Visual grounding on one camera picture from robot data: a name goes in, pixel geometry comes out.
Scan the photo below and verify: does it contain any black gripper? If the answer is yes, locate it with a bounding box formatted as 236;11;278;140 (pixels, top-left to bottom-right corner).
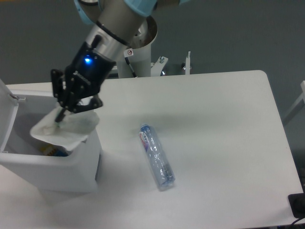
51;42;115;123

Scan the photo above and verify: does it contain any white plastic wrapper bag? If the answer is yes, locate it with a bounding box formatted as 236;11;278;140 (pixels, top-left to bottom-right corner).
30;107;100;151

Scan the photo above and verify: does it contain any clear plastic water bottle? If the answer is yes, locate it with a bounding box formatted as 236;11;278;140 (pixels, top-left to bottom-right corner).
138;123;175;191

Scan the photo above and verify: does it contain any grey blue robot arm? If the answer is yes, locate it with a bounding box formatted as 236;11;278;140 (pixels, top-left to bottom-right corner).
51;0;185;123

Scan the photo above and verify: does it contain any blue trash in can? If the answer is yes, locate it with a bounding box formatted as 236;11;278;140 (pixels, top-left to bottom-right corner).
53;150;68;157

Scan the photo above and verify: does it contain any yellow trash in can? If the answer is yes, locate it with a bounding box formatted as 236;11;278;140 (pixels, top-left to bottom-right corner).
40;145;58;156

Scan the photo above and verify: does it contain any white trash can lid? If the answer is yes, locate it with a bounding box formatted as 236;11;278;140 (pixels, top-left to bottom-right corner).
0;80;26;152

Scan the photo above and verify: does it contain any white trash can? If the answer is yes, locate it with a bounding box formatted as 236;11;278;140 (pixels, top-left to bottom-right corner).
0;91;102;192

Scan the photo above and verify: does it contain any white furniture leg right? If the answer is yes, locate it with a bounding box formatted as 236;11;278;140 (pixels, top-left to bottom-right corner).
282;81;305;126

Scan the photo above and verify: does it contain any black device at table edge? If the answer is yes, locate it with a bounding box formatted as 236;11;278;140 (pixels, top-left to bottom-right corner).
288;193;305;218

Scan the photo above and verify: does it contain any black pedestal cable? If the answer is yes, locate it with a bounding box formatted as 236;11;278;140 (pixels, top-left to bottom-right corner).
123;56;138;78

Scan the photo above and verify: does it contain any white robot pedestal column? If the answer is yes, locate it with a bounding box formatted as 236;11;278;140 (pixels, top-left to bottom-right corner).
116;16;158;78

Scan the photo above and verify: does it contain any white metal base frame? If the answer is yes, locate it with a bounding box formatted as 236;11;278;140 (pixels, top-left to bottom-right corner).
112;51;192;79

